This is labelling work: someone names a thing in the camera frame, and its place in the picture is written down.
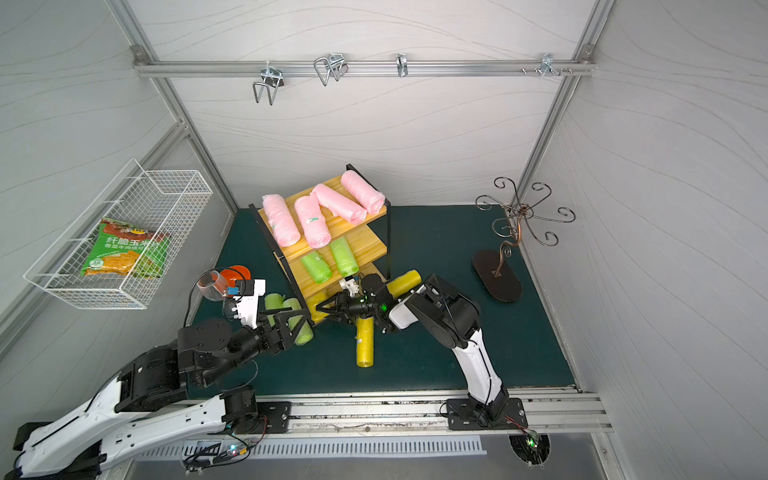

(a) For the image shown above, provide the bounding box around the yellow roll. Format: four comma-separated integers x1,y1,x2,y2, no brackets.
386,270,422,299
306,290,328,324
356,317,374,368

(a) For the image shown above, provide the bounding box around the green roll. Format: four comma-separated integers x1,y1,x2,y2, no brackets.
329,236,359,277
264,293,284,310
282,298,314,346
300,250,333,284

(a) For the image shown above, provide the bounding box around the green roll front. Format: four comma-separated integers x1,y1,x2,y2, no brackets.
329,236,359,277

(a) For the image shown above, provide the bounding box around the pink roll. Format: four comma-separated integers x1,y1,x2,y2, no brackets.
294,194,332,249
262,194,301,248
312,184,367,226
341,170,386,215

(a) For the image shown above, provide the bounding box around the pink roll front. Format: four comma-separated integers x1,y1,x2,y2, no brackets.
341,170,386,215

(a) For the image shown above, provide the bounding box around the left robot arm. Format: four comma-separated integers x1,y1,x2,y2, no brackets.
6,308,311,479

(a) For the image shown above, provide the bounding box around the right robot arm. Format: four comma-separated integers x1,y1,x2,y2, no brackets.
315,270,509,428

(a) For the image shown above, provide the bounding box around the green roll beside shelf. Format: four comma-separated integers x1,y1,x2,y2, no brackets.
282,298,314,346

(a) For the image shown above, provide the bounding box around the wooden three-tier shelf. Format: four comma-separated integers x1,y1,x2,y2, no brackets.
248,163,392,325

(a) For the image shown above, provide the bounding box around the orange plastic bowl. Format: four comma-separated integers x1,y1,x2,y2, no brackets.
220,265,252,288

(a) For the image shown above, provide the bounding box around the clear plastic goblet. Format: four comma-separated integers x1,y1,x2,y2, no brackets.
195,270,229,302

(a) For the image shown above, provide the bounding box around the green snack bag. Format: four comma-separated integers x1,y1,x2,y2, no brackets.
81,218,171,278

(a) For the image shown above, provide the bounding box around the metal hook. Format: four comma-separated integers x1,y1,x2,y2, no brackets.
520,53,573,77
313,53,349,86
395,53,408,78
252,64,285,106

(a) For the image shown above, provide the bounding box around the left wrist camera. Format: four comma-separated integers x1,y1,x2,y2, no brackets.
222,279,266,329

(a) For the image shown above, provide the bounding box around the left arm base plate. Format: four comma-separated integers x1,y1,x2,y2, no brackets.
235,401,292,434

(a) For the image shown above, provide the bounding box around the copper wire jewelry stand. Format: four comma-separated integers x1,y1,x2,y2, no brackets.
471,176,576,303

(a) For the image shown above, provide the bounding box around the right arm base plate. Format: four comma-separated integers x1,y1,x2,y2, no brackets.
438,398,529,431

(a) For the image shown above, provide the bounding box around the white wire basket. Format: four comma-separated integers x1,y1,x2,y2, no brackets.
23,159,212,310

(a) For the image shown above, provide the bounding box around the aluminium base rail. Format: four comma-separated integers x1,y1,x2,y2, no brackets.
255,386,614,438

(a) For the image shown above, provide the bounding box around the aluminium top rail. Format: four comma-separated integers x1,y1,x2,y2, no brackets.
134,50,597,80

